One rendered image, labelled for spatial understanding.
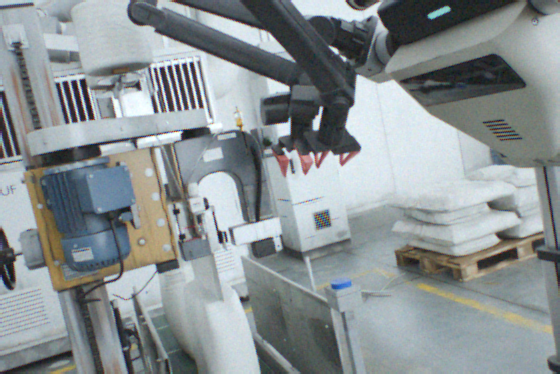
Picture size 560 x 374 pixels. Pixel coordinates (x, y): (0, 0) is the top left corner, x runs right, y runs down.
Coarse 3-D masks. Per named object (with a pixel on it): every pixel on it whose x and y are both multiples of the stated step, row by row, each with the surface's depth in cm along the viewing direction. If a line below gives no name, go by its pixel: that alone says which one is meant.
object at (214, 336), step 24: (192, 264) 215; (192, 288) 197; (216, 288) 176; (192, 312) 187; (216, 312) 175; (240, 312) 177; (192, 336) 197; (216, 336) 174; (240, 336) 177; (216, 360) 175; (240, 360) 176
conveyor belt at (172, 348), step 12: (156, 324) 308; (168, 324) 304; (168, 336) 284; (168, 348) 266; (180, 348) 263; (180, 360) 248; (192, 360) 245; (180, 372) 234; (192, 372) 232; (264, 372) 217
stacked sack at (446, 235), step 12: (480, 216) 401; (492, 216) 397; (504, 216) 397; (516, 216) 399; (432, 228) 404; (444, 228) 392; (456, 228) 387; (468, 228) 385; (480, 228) 387; (492, 228) 391; (504, 228) 397; (432, 240) 402; (444, 240) 387; (456, 240) 379; (468, 240) 385
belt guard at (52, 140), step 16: (176, 112) 145; (192, 112) 151; (48, 128) 118; (64, 128) 118; (80, 128) 119; (96, 128) 122; (112, 128) 126; (128, 128) 130; (144, 128) 135; (160, 128) 139; (176, 128) 144; (192, 128) 153; (32, 144) 120; (48, 144) 118; (64, 144) 118; (80, 144) 119; (96, 144) 140
